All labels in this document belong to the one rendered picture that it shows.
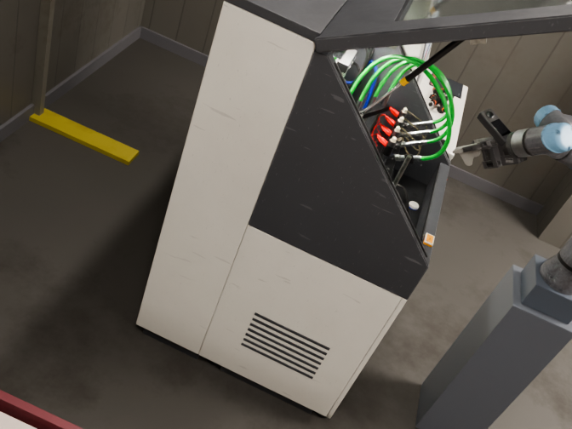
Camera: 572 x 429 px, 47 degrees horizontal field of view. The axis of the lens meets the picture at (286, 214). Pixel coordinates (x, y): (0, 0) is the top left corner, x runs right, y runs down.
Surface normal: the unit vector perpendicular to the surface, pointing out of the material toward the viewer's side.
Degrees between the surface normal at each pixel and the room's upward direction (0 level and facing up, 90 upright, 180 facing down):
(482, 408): 90
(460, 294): 0
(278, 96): 90
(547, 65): 90
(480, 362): 90
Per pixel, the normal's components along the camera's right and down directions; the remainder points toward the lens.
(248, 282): -0.29, 0.54
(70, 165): 0.31, -0.72
